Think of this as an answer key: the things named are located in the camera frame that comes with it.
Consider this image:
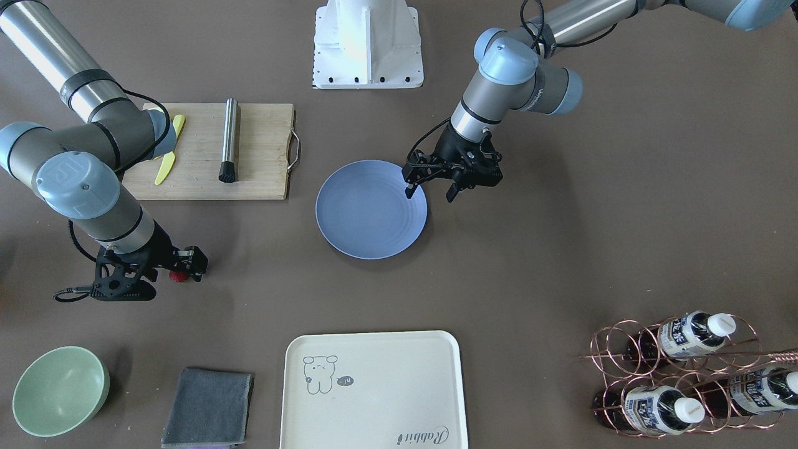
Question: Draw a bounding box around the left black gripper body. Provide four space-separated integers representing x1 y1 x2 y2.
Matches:
401 122 502 190

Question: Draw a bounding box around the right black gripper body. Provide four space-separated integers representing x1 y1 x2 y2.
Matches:
90 224 208 301

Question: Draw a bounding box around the blue plate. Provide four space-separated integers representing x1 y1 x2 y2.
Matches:
315 160 428 259

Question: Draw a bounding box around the red strawberry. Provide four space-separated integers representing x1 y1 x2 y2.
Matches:
168 271 190 283

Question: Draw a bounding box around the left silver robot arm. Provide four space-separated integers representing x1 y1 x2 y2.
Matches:
401 1 666 201

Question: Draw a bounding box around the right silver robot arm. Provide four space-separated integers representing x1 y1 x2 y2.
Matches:
1 1 208 303

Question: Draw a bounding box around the yellow plastic knife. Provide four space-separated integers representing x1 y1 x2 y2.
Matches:
154 114 186 185

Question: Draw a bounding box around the mint green bowl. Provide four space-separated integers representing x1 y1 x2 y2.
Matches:
12 346 110 437

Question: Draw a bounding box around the steel muddler black tip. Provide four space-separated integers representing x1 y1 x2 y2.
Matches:
218 97 239 183

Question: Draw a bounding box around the wooden cutting board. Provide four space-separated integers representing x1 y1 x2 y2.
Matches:
123 103 296 201

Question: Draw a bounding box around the grey folded cloth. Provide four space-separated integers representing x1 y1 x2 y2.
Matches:
161 367 252 448

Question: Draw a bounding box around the cream rabbit tray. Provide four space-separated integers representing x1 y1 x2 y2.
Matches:
280 330 469 448

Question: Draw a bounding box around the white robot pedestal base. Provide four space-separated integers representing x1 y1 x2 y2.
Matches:
312 1 425 89

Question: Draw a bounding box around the copper wire bottle rack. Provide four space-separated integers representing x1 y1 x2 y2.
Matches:
588 314 796 438

